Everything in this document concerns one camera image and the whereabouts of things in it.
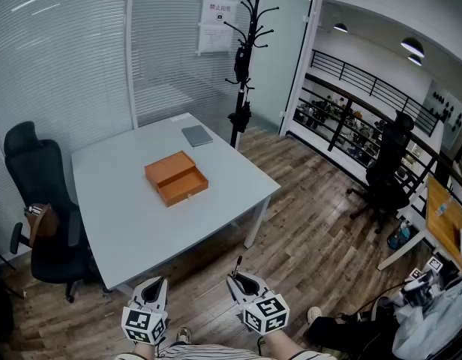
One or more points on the translucent white plastic bag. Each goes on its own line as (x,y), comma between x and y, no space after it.
(437,324)

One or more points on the small silver device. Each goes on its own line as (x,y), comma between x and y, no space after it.
(33,210)

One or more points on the black coat rack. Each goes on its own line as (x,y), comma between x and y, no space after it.
(241,99)

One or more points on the blue water jug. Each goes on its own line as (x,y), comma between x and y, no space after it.
(399,235)

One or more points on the black hanging bag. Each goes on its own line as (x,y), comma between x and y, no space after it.
(241,63)

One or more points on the person's right forearm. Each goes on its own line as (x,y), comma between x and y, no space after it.
(283,345)

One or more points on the black backpack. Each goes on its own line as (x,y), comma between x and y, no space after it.
(354,336)

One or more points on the person's left forearm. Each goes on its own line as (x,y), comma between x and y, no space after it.
(144,350)

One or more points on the wooden desk with white legs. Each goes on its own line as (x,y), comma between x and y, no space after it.
(446,231)

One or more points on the black mesh office chair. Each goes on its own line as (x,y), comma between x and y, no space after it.
(0,306)

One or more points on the black metal railing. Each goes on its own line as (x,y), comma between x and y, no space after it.
(366,74)
(341,126)

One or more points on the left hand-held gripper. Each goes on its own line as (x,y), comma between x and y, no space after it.
(143,321)

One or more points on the white paper text sheet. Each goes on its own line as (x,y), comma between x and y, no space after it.
(214,39)

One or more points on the orange drawer box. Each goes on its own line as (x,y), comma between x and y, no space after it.
(171,171)

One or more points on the white paper sign with icon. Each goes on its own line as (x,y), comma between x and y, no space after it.
(219,9)

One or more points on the spare hand-held gripper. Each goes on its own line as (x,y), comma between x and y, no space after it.
(422,285)

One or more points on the brown bag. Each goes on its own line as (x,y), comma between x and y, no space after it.
(47,225)

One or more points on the white venetian blind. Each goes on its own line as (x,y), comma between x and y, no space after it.
(167,51)
(58,69)

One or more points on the white label sticker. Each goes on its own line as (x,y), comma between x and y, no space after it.
(180,117)

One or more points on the black office chair with headrest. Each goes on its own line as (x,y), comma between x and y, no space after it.
(390,171)

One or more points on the grey notebook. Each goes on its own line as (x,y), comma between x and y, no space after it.
(196,135)

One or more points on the frosted glass door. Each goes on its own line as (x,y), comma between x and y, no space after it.
(279,69)

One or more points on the person's striped shirt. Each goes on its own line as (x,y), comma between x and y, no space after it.
(216,353)

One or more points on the black pen with silver band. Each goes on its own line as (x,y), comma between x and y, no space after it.
(237,265)

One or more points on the person's white shoe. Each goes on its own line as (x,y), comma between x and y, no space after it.
(313,314)
(183,335)

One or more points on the white table leg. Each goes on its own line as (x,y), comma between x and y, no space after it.
(256,221)

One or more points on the clear plastic bottle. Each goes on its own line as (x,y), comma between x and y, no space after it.
(443,207)

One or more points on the wall panel with black items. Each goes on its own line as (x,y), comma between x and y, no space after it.
(446,111)

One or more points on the black pendant lamp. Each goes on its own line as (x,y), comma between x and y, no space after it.
(412,47)
(340,27)
(414,60)

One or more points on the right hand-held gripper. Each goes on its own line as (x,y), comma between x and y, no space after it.
(266,313)

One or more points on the black folded umbrella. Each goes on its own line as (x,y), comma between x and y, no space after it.
(243,116)

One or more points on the black high-back office chair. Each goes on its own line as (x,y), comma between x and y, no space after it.
(32,163)

